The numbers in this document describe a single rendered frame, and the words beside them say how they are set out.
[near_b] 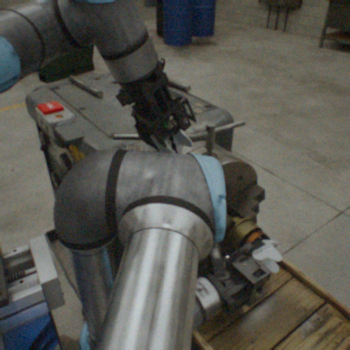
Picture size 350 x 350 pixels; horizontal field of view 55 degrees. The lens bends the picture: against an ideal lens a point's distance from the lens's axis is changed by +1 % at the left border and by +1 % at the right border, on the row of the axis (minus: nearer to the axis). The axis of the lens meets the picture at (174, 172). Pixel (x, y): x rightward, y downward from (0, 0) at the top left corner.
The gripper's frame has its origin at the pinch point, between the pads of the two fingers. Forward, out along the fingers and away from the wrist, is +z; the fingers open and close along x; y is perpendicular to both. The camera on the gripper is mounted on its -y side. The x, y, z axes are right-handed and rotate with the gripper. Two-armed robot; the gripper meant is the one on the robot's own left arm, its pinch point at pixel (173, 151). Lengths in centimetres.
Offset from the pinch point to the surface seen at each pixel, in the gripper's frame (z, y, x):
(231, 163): 15.8, -0.2, 11.7
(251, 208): 26.9, 5.8, 9.1
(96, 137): 3.6, -26.1, -7.7
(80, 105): 5.8, -48.6, -3.0
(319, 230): 183, -34, 82
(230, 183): 21.5, -0.2, 9.4
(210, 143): 9.3, -3.7, 10.3
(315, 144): 227, -111, 177
